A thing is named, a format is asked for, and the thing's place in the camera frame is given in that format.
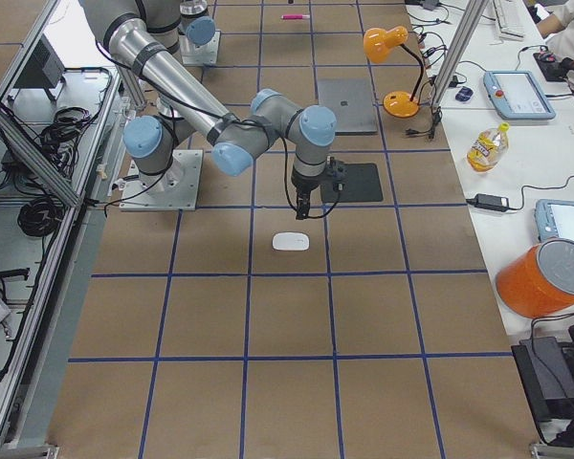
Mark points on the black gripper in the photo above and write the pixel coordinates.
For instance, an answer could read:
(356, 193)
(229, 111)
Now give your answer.
(303, 185)

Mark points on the white computer mouse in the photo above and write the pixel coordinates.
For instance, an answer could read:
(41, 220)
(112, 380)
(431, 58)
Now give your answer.
(290, 241)

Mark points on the pink marker pen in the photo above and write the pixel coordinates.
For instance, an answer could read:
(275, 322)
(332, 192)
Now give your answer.
(289, 17)

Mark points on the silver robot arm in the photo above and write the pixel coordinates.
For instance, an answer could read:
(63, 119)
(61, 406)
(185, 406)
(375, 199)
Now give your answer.
(143, 37)
(197, 26)

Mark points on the black mousepad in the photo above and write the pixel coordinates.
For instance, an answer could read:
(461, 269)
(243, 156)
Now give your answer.
(361, 184)

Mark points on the silver laptop notebook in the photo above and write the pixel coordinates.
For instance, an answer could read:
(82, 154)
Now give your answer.
(351, 100)

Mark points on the black power adapter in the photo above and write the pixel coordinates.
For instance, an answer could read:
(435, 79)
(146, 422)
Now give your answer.
(489, 202)

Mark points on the orange juice bottle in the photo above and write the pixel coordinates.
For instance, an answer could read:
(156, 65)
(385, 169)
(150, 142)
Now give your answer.
(488, 148)

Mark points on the orange bucket grey lid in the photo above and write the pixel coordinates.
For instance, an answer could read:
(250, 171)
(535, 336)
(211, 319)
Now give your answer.
(541, 281)

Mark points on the blue teach pendant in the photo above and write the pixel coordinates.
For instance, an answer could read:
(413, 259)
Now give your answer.
(516, 95)
(554, 219)

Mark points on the white keyboard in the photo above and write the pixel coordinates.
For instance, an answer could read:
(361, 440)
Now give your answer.
(507, 18)

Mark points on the grey electronics box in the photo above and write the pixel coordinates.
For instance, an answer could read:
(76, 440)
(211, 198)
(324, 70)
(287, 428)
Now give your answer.
(43, 70)

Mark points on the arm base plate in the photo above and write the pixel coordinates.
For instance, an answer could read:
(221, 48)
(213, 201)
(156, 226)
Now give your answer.
(203, 55)
(176, 189)

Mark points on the aluminium side rail frame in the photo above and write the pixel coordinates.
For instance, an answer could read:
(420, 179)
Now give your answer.
(56, 157)

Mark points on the aluminium frame post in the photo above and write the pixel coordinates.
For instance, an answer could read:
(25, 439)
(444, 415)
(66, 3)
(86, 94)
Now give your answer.
(461, 38)

